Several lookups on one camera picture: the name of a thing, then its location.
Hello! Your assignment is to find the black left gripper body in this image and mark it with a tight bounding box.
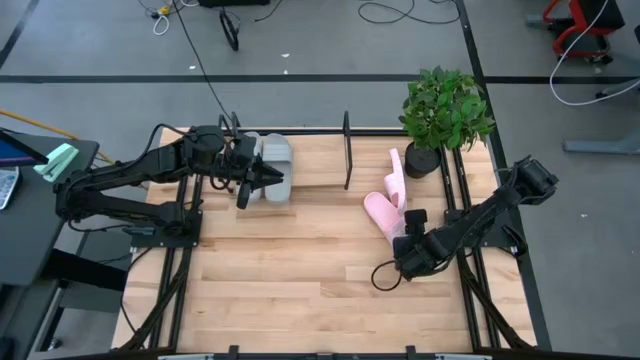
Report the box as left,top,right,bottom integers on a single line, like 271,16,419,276
210,155,257,211

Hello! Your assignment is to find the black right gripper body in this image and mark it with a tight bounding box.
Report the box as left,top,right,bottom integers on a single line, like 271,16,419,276
392,232,449,281

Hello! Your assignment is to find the grey rubber slide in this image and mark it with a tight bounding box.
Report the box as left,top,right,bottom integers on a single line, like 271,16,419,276
261,132,295,205
243,130,265,204

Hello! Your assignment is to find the pink rubber slide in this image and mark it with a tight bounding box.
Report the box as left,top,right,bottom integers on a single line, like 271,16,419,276
382,147,408,214
362,191,408,247

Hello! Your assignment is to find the green plant in black pot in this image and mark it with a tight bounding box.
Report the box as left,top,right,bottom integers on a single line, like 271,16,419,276
398,64,497,180

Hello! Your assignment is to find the mint green stapler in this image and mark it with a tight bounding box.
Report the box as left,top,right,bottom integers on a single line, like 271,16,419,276
33,142,81,183

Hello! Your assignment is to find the grey desk leg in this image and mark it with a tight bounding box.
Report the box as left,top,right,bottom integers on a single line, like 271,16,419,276
561,76,640,156

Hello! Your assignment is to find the black desk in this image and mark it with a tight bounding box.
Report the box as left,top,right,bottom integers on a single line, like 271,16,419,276
0,129,101,288

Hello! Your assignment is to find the dark tablet screen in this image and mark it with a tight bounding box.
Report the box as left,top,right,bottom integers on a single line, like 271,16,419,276
0,128,49,169

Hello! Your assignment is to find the grey calculator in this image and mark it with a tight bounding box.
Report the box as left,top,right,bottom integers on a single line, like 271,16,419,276
0,165,21,212

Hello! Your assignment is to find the red and black cart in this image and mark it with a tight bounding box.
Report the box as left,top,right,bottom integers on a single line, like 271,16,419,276
524,0,627,66

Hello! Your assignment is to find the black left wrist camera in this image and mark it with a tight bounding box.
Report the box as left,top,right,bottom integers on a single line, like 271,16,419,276
231,133,258,159

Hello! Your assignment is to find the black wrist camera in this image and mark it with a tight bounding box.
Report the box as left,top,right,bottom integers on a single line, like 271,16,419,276
231,133,258,159
403,208,430,235

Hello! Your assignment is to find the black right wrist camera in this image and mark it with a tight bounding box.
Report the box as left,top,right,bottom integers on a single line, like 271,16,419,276
403,208,430,235

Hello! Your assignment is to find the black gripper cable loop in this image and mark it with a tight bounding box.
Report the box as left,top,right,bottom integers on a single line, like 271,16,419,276
370,258,406,293

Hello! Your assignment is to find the black frame wooden shoe shelf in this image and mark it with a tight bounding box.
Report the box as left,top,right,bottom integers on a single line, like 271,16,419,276
207,111,354,191

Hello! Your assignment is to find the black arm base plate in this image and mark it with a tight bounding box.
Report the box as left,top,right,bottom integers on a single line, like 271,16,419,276
444,208,522,250
130,209,204,250

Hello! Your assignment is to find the black aluminium table frame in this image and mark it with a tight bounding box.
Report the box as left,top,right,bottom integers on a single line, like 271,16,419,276
112,0,554,360

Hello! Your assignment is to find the long black floor cable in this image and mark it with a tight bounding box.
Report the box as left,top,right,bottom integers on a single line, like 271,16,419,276
171,0,237,127

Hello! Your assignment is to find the grey camera mount bar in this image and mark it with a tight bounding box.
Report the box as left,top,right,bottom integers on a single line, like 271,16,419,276
157,344,494,360

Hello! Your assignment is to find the white cable with yellow plug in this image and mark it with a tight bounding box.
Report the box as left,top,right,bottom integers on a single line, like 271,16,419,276
137,0,201,38

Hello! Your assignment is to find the curled black floor cable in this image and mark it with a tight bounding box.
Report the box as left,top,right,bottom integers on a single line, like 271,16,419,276
356,0,462,26

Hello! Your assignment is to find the long white cable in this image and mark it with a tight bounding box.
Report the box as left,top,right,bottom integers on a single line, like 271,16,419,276
548,0,640,108

